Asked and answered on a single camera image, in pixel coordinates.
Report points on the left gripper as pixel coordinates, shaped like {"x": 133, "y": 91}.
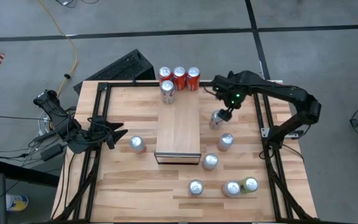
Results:
{"x": 98, "y": 132}

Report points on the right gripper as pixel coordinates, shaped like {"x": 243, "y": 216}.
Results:
{"x": 230, "y": 91}

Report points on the silver Diet Coke can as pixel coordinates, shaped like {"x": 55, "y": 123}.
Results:
{"x": 215, "y": 124}
{"x": 167, "y": 86}
{"x": 195, "y": 186}

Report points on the red Fanta strawberry can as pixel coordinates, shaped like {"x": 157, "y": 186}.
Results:
{"x": 165, "y": 72}
{"x": 193, "y": 72}
{"x": 179, "y": 72}

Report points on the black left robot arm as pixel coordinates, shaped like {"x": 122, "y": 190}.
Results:
{"x": 57, "y": 121}

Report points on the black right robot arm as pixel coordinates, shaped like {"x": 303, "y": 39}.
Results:
{"x": 278, "y": 90}

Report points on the silver beverage can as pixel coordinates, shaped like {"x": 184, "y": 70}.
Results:
{"x": 232, "y": 187}

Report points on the green beverage can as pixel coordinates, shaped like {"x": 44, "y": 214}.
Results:
{"x": 251, "y": 184}

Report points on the silver metal mounting plate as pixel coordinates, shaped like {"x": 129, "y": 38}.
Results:
{"x": 265, "y": 132}

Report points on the red raspberry Spindrift can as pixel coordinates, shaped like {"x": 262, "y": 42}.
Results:
{"x": 211, "y": 160}

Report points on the black table clamp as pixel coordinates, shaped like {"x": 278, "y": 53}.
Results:
{"x": 133, "y": 81}

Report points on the black power adapter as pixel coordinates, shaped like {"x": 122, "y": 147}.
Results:
{"x": 51, "y": 152}

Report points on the white blue yellow container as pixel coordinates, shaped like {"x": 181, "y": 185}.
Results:
{"x": 17, "y": 203}

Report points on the wooden shelf black frame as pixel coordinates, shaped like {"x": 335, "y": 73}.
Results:
{"x": 179, "y": 130}

